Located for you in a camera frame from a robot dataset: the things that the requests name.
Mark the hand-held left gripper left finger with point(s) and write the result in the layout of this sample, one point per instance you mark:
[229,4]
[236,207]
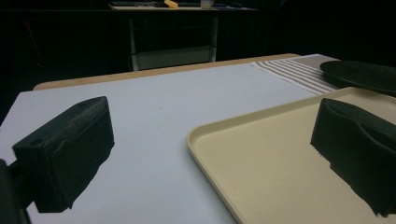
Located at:
[67,149]

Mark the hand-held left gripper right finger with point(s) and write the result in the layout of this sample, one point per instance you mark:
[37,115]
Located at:
[358,149]

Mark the black plate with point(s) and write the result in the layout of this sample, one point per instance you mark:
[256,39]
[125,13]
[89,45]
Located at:
[361,75]

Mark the cream plastic tray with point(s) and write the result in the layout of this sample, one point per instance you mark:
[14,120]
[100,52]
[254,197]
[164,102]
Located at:
[280,168]

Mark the striped cloth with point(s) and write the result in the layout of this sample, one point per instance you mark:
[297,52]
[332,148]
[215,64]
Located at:
[299,73]

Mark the yellow object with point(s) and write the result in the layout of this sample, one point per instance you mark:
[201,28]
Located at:
[171,3]

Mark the white metal-frame table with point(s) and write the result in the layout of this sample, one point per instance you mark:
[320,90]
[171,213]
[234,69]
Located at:
[174,34]

